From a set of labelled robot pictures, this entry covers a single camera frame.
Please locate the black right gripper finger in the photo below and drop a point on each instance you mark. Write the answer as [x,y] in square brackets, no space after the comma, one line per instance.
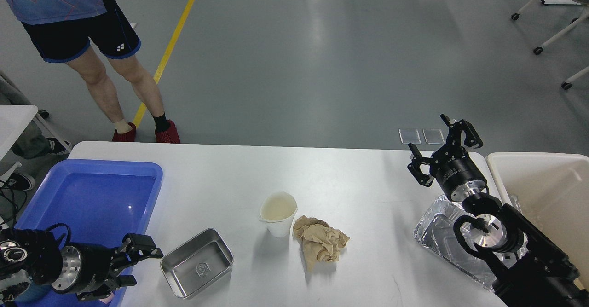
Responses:
[462,137]
[418,160]

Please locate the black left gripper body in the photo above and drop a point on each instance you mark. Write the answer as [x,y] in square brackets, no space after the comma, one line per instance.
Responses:
[87,272]

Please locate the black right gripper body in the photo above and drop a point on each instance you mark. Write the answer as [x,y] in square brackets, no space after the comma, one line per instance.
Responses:
[459,178]

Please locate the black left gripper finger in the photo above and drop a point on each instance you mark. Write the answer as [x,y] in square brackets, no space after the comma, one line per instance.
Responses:
[135,248]
[117,282]

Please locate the aluminium foil tray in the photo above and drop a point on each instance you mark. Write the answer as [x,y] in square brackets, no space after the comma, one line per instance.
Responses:
[435,231]

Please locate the stainless steel rectangular tray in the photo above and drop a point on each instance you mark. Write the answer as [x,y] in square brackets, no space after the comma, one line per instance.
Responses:
[196,264]

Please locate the pink plastic mug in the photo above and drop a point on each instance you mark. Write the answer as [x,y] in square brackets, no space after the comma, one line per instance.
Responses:
[107,300]

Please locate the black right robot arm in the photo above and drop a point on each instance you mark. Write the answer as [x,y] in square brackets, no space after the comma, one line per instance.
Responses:
[530,269]

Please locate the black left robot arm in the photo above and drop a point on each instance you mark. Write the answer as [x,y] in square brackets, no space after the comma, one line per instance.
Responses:
[33,257]

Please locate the clear floor plate left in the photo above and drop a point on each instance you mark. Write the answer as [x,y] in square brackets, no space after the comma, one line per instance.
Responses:
[409,136]

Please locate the clear floor plate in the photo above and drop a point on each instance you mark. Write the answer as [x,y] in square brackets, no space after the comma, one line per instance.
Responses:
[433,136]
[409,136]

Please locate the clear floor plate right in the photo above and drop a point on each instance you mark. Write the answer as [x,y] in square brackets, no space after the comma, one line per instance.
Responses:
[433,136]

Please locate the blue plastic tray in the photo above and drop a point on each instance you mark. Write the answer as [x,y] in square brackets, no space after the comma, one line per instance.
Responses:
[101,201]

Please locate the beige plastic bin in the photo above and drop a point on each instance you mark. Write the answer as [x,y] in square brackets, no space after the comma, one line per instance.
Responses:
[552,190]

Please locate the black sneaker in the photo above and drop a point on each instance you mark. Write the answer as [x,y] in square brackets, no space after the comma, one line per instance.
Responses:
[20,182]

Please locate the crumpled brown paper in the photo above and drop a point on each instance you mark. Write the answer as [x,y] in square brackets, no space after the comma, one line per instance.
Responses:
[320,242]

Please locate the white paper cup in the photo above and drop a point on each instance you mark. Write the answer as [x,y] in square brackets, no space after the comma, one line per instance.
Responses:
[277,212]

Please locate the white side table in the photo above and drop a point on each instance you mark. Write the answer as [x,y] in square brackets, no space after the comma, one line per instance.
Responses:
[15,118]

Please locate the person in blue shirt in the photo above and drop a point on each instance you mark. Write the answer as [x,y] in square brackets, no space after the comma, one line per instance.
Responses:
[63,31]

